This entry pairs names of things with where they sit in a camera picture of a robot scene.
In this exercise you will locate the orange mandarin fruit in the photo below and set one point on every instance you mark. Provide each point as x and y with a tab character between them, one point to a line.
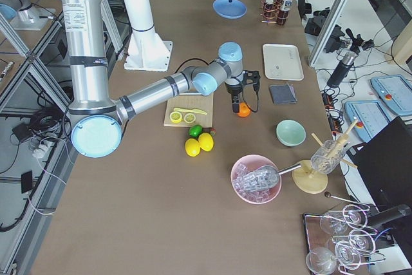
244	110

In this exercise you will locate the green ceramic bowl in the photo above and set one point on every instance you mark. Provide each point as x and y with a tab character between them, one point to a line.
290	133

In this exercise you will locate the yellow plastic knife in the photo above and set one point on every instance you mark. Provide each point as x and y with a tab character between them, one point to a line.
194	110

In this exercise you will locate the cream rabbit tray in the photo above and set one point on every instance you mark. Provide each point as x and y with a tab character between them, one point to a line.
282	62

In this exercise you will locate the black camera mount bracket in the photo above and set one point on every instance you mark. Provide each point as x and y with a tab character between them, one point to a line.
251	77

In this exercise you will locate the lemon half slice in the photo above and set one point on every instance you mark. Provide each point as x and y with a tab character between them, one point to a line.
175	117
189	118

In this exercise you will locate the white camera pole base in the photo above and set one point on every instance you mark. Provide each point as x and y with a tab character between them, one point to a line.
146	51

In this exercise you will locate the wooden cutting board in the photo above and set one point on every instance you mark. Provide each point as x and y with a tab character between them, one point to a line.
191	101

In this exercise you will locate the green lime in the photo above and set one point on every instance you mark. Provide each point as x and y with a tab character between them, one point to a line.
195	131

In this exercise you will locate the grey folded cloth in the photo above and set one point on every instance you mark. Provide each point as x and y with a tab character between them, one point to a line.
283	94

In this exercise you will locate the blue plate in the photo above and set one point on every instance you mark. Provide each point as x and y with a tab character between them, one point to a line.
233	9

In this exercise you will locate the metal ice scoop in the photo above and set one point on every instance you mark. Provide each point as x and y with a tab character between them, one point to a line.
264	177

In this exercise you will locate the blue teach pendant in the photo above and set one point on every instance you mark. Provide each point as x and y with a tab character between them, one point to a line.
371	116
395	92

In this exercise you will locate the yellow lemon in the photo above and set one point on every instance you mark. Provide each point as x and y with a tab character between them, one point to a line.
206	141
192	147

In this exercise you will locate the black monitor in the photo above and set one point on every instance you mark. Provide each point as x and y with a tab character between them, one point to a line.
384	164

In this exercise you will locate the tea bottle white cap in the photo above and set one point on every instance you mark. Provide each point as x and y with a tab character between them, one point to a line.
283	12

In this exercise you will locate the wooden cup stand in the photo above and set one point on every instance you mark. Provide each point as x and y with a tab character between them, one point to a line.
308	179

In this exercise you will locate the pink bowl with ice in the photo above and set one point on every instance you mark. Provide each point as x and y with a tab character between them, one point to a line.
247	164

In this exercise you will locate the copper wire bottle rack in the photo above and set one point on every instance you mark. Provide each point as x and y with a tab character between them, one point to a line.
277	7

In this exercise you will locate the black thermos bottle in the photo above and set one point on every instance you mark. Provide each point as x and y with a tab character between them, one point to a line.
342	69

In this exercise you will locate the clear glass mug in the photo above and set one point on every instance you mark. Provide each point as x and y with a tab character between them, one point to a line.
327	157

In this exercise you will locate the wine glass rack tray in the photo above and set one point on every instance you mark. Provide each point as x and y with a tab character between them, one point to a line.
340	241

